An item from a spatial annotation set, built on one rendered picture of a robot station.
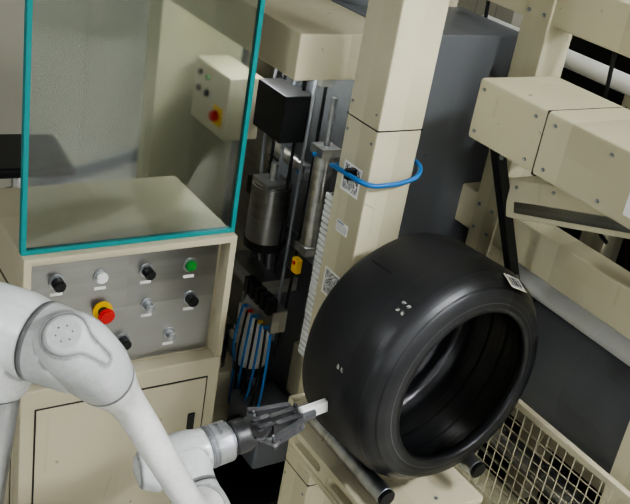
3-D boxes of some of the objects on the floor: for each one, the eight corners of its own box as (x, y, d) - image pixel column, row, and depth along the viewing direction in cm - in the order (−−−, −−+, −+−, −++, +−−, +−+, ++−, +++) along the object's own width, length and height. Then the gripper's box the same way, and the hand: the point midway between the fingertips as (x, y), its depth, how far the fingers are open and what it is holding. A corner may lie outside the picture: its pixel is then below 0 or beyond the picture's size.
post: (255, 614, 299) (418, -294, 189) (291, 601, 306) (470, -282, 196) (275, 645, 289) (460, -292, 179) (312, 631, 296) (512, -279, 186)
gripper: (244, 444, 195) (342, 408, 206) (216, 407, 205) (312, 375, 216) (244, 471, 199) (341, 434, 210) (216, 434, 208) (310, 401, 219)
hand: (312, 409), depth 211 cm, fingers closed
